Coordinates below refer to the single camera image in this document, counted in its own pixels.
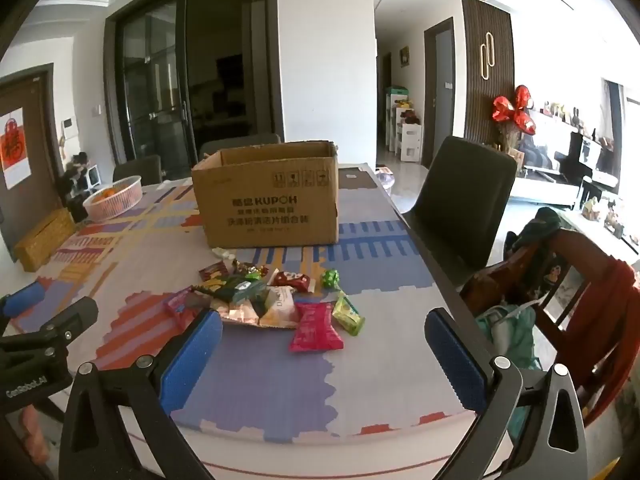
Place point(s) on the light green bag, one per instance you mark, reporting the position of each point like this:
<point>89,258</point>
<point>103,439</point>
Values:
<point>505,332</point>

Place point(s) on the cream snack packet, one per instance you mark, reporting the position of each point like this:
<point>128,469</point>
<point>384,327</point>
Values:
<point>277,305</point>

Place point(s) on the brown cardboard box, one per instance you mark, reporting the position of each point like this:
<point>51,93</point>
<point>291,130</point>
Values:
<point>270,200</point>

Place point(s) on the pink snack packet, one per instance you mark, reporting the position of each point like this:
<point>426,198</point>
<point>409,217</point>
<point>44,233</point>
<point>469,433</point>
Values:
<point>315,327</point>

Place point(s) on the light green snack packet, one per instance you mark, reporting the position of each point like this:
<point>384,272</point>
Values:
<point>348,315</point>

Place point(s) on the yellow woven box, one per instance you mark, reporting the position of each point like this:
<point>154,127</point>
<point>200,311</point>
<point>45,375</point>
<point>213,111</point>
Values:
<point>45,237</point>

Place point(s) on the dark green cloth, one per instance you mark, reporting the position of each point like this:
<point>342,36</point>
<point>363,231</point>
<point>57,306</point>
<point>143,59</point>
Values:
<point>537,225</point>

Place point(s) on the white low cabinet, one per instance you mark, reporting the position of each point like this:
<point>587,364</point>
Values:
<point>560,180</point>

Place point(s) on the wooden chair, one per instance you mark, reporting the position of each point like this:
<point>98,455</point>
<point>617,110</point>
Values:
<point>570,280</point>

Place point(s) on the white wall intercom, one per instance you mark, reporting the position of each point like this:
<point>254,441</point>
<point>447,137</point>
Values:
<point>68,127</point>

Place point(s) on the dark upholstered chair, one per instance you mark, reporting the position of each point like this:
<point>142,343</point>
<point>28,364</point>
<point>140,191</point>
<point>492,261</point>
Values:
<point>460,200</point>
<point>137,167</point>

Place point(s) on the green candy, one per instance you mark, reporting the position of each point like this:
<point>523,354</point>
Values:
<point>330,277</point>

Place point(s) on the brown snack packet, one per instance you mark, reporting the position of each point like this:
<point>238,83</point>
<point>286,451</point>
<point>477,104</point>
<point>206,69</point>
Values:
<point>212,271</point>

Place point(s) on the white candy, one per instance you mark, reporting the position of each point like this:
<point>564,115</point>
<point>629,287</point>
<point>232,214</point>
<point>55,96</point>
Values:
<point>222,254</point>

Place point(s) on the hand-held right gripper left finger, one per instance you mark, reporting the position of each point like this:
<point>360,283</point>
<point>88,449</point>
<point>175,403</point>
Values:
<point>192,355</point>

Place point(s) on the grey room door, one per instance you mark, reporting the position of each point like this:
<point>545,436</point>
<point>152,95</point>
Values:
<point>442,95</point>

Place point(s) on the small colourful candy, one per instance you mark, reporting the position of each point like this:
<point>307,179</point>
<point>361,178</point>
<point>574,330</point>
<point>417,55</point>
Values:
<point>250,272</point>

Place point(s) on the white shelf unit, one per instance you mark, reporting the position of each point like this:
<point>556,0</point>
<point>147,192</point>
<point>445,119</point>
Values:
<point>405,132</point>

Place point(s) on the pile of oranges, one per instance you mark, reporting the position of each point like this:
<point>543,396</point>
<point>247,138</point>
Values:
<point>107,192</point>

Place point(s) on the patterned table mat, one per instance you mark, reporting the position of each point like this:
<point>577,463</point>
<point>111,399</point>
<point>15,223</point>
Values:
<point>280,370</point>

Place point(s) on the glass sliding door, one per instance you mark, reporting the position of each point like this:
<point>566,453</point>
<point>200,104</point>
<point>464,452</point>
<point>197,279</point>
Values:
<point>190,80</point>

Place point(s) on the red and white snack packet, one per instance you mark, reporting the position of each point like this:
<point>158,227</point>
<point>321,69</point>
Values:
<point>295,280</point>

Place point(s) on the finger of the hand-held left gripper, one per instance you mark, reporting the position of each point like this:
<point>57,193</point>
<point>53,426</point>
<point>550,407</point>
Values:
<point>70,317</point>
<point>25,297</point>

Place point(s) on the red cloth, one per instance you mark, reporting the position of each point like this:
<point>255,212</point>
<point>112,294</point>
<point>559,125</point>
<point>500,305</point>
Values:
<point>607,320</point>

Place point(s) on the gold wall ornament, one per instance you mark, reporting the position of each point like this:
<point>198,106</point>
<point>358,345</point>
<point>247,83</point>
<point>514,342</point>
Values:
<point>486,62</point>

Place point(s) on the brown entrance door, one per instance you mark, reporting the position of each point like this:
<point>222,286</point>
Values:
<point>25,160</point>

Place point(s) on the dark green snack packet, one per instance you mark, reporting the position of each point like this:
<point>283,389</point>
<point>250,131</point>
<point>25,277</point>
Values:
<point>242,289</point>

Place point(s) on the person's left hand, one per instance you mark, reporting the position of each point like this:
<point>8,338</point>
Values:
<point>35,430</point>

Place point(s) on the small framed picture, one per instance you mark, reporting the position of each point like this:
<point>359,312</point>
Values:
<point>404,56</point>

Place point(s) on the red foil balloons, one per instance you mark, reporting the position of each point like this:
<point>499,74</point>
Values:
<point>515,107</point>

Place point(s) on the rose gold snack packet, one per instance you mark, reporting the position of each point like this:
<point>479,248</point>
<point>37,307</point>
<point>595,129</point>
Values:
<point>240,315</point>

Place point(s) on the red wall poster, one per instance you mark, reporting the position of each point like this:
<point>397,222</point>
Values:
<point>12,147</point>

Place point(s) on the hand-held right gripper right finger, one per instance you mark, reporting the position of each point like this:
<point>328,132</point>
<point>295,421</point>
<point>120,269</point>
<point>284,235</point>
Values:
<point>455,360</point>

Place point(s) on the pink plastic basket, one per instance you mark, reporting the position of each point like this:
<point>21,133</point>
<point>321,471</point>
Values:
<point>112,200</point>

